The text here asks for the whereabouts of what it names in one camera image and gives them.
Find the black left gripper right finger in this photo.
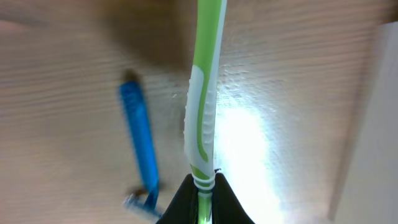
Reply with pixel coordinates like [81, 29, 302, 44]
[212, 172, 254, 224]

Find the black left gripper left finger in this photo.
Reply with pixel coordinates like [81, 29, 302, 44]
[156, 174, 198, 224]

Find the blue disposable razor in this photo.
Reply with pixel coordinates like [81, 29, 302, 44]
[119, 81, 162, 221]

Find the green white toothbrush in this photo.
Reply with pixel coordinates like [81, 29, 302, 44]
[183, 0, 227, 223]

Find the white box with pink interior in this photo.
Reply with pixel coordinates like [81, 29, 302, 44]
[331, 22, 397, 223]

